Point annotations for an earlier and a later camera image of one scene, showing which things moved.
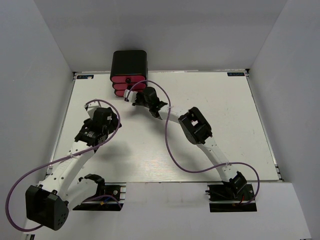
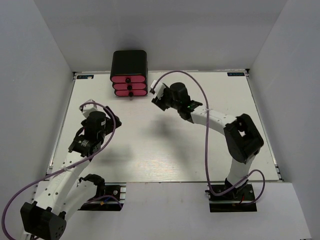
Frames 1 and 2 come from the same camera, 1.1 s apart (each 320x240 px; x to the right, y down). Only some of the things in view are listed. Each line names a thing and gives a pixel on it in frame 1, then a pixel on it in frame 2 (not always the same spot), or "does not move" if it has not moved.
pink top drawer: (127, 79) does not move
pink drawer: (129, 86) does not move
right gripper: (137, 102) -> (160, 103)
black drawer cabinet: (129, 71) does not move
